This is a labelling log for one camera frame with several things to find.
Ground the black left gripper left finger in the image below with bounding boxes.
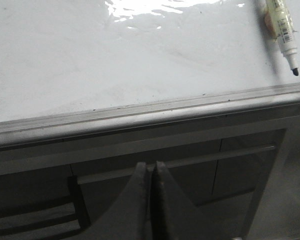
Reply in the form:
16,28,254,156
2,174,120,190
88,162,149,240

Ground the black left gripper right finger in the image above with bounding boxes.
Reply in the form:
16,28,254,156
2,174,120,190
151,161,230,240

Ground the white black whiteboard marker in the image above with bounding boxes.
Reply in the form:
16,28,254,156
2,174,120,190
265,0,299,76

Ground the white whiteboard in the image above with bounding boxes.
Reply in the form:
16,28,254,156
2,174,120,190
0,0,300,148

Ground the grey cabinet with shelves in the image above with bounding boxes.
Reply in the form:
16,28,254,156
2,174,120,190
0,100,300,240

